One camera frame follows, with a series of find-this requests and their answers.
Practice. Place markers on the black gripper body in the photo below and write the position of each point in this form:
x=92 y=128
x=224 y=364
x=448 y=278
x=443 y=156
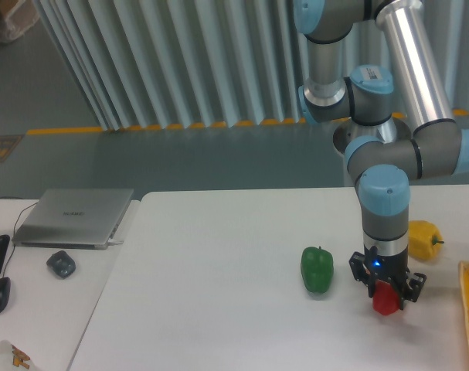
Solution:
x=390 y=269

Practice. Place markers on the red bell pepper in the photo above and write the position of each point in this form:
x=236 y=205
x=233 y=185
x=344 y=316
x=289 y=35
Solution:
x=385 y=300

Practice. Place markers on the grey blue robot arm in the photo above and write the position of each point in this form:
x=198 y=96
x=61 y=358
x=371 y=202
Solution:
x=381 y=171

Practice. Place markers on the yellow bell pepper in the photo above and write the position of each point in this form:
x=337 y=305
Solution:
x=425 y=240

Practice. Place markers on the green bell pepper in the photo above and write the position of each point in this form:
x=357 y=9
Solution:
x=317 y=269

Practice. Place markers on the dark earbuds case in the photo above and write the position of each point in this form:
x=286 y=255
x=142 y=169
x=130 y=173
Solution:
x=61 y=264

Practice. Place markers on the silver laptop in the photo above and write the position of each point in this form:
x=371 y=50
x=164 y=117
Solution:
x=74 y=218

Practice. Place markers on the white folding partition screen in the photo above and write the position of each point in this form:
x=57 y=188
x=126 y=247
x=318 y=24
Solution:
x=182 y=63

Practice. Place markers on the white orange printed cloth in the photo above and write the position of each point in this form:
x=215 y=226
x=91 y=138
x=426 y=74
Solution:
x=14 y=359

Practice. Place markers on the brown cardboard box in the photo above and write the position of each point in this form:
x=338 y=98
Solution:
x=16 y=19

